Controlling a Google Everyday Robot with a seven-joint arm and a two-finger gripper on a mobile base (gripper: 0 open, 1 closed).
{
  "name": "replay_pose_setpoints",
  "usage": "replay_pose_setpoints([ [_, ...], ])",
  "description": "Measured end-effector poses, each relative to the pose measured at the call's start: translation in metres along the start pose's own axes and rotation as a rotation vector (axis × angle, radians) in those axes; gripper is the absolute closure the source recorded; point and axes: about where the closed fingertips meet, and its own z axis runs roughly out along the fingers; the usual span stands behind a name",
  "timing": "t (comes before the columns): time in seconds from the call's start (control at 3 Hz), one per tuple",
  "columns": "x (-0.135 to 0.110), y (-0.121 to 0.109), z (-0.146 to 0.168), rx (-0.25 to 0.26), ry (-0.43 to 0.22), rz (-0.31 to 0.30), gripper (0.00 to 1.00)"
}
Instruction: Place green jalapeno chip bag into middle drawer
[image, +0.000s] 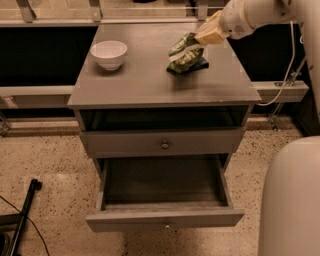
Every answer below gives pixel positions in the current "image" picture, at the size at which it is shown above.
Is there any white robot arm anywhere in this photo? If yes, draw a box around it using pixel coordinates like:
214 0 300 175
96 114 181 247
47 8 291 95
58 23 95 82
214 0 320 256

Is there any dark blue snack bar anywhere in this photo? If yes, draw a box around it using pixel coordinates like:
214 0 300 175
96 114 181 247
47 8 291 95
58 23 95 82
188 57 209 72

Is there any metal railing frame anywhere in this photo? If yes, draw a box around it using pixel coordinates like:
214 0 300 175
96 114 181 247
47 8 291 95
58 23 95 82
0 0 311 138

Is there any thin black cable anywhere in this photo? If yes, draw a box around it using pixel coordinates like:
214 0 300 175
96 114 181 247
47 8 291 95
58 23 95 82
0 193 52 256

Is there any white ceramic bowl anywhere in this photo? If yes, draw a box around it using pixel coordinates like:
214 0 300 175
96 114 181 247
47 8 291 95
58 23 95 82
90 41 128 71

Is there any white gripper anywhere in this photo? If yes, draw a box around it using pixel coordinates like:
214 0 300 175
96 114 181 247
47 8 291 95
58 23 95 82
195 0 254 45

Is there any grey wooden drawer cabinet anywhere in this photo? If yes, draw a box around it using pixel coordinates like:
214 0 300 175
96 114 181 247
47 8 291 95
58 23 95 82
67 22 263 233

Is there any closed grey upper drawer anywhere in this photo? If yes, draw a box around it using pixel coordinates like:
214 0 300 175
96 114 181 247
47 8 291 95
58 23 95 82
80 128 244 158

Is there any black stand leg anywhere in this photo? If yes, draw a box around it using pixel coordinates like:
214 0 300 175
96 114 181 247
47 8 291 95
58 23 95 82
0 179 42 256

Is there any green jalapeno chip bag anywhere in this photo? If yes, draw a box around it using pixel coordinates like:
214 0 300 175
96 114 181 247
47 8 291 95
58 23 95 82
167 33 204 73

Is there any white cable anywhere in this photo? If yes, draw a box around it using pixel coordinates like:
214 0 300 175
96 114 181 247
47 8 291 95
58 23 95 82
256 20 298 108

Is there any open grey middle drawer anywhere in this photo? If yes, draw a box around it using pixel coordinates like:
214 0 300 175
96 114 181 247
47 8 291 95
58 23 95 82
86 155 244 232

